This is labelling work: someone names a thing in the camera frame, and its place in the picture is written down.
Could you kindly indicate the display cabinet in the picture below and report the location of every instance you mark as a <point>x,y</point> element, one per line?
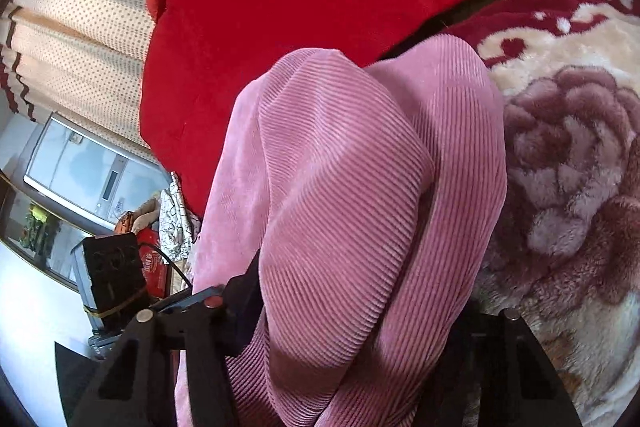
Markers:
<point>35,227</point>

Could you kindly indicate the white black patterned cloth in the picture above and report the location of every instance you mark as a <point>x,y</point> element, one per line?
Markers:
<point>172,217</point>

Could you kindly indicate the beige coat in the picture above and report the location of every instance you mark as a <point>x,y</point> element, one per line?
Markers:
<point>147,209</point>

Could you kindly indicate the red box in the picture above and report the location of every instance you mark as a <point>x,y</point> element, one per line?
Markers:
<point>155,267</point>

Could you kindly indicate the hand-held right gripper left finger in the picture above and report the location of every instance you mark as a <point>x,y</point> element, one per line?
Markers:
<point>245,307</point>

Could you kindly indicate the beige dotted curtain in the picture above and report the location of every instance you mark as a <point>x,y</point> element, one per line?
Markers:
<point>75,32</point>

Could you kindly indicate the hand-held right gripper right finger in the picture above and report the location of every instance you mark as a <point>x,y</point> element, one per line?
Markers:
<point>500,357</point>

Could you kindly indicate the orange black patterned cloth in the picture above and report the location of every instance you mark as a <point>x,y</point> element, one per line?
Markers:
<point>125,223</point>

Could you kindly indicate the floral plush blanket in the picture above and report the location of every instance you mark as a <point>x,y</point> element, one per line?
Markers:
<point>575,157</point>

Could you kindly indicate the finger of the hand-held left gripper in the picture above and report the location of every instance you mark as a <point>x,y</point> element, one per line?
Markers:
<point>195,296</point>

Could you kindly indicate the standing air conditioner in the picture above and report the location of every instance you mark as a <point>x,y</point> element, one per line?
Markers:
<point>75,162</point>

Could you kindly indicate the red blanket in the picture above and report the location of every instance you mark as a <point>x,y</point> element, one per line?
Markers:
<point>300,7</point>

